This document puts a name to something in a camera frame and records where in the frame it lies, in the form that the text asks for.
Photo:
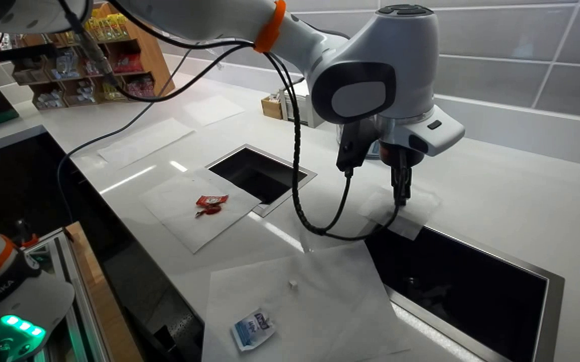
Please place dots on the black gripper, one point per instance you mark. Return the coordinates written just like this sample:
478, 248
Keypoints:
401, 153

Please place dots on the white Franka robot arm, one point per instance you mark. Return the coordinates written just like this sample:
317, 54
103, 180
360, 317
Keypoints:
398, 46

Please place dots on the plain white paper napkin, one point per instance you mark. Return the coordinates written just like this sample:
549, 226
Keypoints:
146, 140
211, 108

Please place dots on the white napkin under red wrapper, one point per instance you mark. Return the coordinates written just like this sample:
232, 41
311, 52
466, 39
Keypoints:
182, 231

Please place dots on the tiny white crumb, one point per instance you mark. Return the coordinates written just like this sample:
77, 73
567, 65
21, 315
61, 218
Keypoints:
292, 283

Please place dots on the small wooden packet box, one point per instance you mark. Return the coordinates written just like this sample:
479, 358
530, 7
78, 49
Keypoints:
272, 107

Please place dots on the clear plastic sheet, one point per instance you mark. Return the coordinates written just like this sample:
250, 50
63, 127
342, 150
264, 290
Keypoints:
317, 313

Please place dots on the red candy wrapper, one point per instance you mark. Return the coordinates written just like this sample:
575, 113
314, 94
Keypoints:
209, 204

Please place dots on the blue and white sugar packet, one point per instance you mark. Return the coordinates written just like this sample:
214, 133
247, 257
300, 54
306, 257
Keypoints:
252, 330

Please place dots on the wooden tea organizer rack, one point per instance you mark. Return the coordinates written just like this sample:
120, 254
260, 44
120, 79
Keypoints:
141, 67

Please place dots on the wooden base board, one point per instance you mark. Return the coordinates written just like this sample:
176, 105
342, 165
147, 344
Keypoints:
102, 302

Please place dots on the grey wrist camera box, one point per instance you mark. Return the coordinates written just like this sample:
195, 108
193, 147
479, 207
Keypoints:
438, 130

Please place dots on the large steel trash chute frame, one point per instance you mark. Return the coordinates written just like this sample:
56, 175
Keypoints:
553, 302

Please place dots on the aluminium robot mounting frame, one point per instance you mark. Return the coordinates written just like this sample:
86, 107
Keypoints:
68, 313

